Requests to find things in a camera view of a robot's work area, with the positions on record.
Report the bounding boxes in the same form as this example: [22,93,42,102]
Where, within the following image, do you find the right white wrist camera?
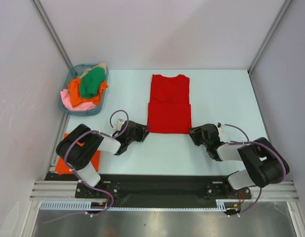
[217,122,226,137]

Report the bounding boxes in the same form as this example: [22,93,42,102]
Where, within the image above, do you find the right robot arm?
[188,123,290,198]

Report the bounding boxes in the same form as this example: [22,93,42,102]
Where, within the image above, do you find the right aluminium corner post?
[247,0,294,76]

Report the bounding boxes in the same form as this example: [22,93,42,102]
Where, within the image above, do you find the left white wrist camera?
[113,118,125,131]

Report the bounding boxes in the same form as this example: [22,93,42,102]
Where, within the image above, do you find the beige garment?
[79,62,107,78]

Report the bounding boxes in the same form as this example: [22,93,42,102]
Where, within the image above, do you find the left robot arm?
[56,120,150,198]

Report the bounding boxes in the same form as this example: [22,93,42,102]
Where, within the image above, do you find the pink garment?
[60,89,96,111]

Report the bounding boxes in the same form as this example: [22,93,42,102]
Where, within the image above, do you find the orange garment in basket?
[68,78,109,108]

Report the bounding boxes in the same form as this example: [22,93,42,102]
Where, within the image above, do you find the blue plastic basket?
[58,64,109,117]

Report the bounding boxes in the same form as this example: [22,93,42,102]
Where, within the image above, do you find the green garment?
[79,68,106,99]

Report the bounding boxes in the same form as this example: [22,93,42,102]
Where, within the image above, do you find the red t shirt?
[147,75,192,134]

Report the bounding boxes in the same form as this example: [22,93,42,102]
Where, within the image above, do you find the white slotted cable duct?
[40,200,240,212]

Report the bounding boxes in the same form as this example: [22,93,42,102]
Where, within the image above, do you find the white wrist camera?
[217,122,226,137]
[113,118,125,131]

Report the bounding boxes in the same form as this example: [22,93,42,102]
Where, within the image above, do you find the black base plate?
[45,173,253,209]

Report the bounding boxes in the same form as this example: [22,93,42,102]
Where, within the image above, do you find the folded orange t shirt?
[54,132,102,175]

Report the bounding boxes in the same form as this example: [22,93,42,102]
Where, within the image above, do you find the aluminium corner post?
[247,0,294,76]
[30,0,73,70]

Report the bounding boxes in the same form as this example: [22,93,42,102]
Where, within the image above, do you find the left aluminium corner post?
[30,0,73,70]

